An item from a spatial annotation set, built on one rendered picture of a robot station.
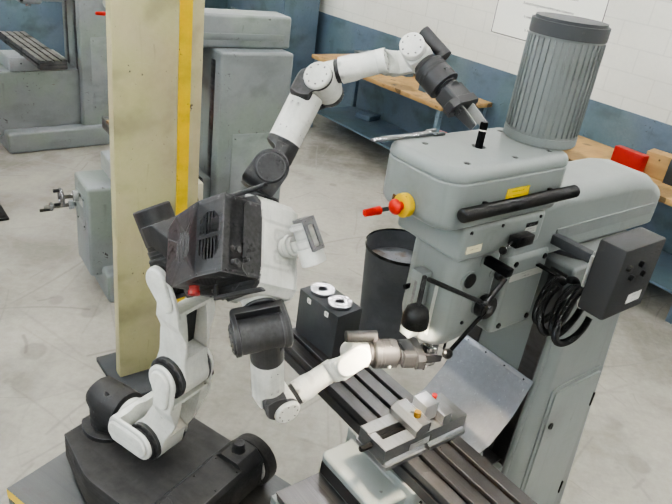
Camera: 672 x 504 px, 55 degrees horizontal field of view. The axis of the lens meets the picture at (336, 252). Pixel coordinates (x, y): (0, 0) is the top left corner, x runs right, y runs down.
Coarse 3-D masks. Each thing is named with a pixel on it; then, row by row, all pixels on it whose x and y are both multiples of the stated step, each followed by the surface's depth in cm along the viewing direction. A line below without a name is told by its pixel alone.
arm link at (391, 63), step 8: (384, 48) 173; (376, 56) 171; (384, 56) 170; (392, 56) 175; (400, 56) 176; (376, 64) 171; (384, 64) 171; (392, 64) 175; (400, 64) 176; (384, 72) 173; (392, 72) 174; (400, 72) 175; (408, 72) 175
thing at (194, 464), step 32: (96, 384) 237; (96, 416) 234; (96, 448) 233; (192, 448) 239; (224, 448) 237; (256, 448) 238; (96, 480) 221; (128, 480) 223; (160, 480) 224; (192, 480) 223; (224, 480) 225; (256, 480) 239
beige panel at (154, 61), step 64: (128, 0) 266; (192, 0) 281; (128, 64) 277; (192, 64) 295; (128, 128) 290; (192, 128) 309; (128, 192) 304; (192, 192) 325; (128, 256) 319; (128, 320) 336; (128, 384) 345
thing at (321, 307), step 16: (304, 288) 242; (320, 288) 243; (304, 304) 242; (320, 304) 234; (336, 304) 233; (352, 304) 236; (304, 320) 244; (320, 320) 236; (336, 320) 229; (352, 320) 234; (304, 336) 246; (320, 336) 238; (336, 336) 232; (336, 352) 236
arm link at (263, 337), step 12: (240, 324) 161; (252, 324) 161; (264, 324) 161; (276, 324) 162; (240, 336) 159; (252, 336) 160; (264, 336) 161; (276, 336) 161; (252, 348) 161; (264, 348) 162; (276, 348) 164; (252, 360) 168; (264, 360) 165; (276, 360) 166
